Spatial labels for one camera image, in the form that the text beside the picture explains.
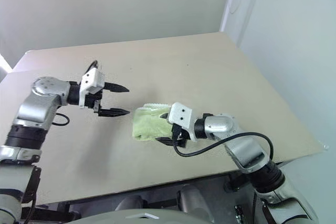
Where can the grey curved robot torso cover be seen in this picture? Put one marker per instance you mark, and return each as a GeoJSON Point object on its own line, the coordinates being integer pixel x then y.
{"type": "Point", "coordinates": [147, 217]}

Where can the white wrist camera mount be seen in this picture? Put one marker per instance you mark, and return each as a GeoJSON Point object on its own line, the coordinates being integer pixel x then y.
{"type": "Point", "coordinates": [181, 115]}
{"type": "Point", "coordinates": [92, 79]}

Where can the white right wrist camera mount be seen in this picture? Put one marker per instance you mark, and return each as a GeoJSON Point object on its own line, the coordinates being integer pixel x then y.
{"type": "Point", "coordinates": [181, 115]}

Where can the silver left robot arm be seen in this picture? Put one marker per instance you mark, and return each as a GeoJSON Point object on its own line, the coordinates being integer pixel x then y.
{"type": "Point", "coordinates": [34, 113]}

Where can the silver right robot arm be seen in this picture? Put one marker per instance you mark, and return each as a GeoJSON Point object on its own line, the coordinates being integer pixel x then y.
{"type": "Point", "coordinates": [244, 150]}

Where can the light green cloth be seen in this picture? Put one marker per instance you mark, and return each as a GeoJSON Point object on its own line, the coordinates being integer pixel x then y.
{"type": "Point", "coordinates": [147, 124]}

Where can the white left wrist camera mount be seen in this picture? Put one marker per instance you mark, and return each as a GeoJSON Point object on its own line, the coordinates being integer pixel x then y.
{"type": "Point", "coordinates": [92, 79]}

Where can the black table frame bracket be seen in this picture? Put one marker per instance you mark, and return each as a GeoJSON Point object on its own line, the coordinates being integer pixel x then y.
{"type": "Point", "coordinates": [237, 182]}

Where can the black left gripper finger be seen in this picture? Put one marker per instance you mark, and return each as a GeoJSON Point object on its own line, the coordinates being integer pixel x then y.
{"type": "Point", "coordinates": [115, 88]}
{"type": "Point", "coordinates": [113, 112]}

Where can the clear table corner guard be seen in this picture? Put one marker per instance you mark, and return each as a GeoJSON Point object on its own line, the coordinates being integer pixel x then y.
{"type": "Point", "coordinates": [325, 146]}

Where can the grey rounded shape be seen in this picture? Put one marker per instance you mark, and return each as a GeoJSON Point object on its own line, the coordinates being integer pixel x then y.
{"type": "Point", "coordinates": [131, 203]}
{"type": "Point", "coordinates": [195, 199]}

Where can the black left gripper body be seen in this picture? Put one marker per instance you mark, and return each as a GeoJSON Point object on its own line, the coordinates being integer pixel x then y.
{"type": "Point", "coordinates": [92, 100]}

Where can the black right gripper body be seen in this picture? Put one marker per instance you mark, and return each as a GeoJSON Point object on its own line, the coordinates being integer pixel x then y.
{"type": "Point", "coordinates": [178, 133]}

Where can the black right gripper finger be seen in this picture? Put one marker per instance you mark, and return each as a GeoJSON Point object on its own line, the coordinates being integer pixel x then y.
{"type": "Point", "coordinates": [166, 141]}
{"type": "Point", "coordinates": [166, 116]}

